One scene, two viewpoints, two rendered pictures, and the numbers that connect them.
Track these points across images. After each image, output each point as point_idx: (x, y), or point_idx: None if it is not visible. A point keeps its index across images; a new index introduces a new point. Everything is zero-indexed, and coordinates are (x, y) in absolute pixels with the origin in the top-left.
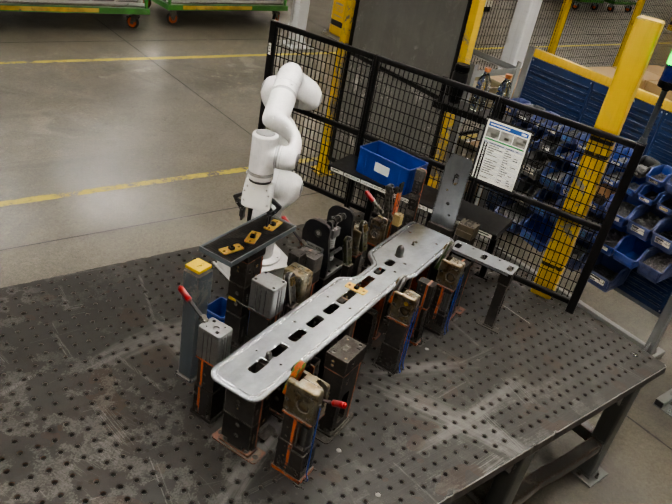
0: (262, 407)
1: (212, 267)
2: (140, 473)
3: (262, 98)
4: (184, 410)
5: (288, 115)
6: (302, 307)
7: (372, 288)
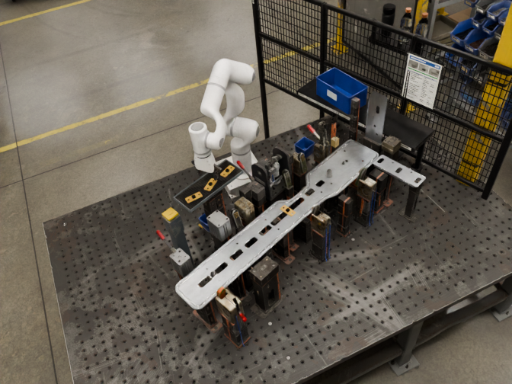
0: None
1: None
2: (148, 337)
3: None
4: None
5: (217, 106)
6: (245, 230)
7: (299, 209)
